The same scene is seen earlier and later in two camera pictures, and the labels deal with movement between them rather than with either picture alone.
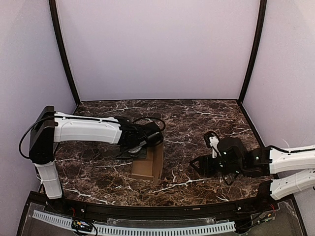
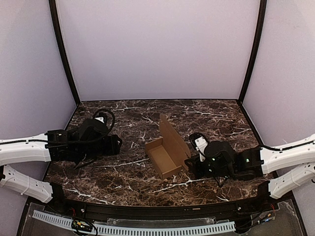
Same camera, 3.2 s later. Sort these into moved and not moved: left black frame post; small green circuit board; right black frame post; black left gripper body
Moved: black left gripper body
Not moved: small green circuit board; right black frame post; left black frame post
